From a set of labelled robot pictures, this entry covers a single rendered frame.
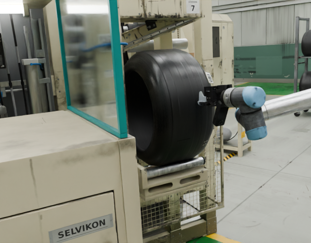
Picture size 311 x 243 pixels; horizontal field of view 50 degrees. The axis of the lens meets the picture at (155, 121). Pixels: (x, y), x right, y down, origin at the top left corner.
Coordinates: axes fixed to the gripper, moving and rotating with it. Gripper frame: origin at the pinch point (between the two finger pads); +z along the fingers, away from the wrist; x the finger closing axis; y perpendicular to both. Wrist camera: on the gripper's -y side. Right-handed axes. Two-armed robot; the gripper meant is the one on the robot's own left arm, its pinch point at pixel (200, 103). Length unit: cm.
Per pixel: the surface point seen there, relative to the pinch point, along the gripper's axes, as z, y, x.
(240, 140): 219, -73, -206
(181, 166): 17.4, -30.4, 2.7
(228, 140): 256, -79, -216
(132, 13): 42, 49, 8
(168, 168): 17.6, -29.9, 9.9
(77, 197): -46, -13, 67
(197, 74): 4.9, 12.8, -3.3
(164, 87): 4.2, 8.9, 14.4
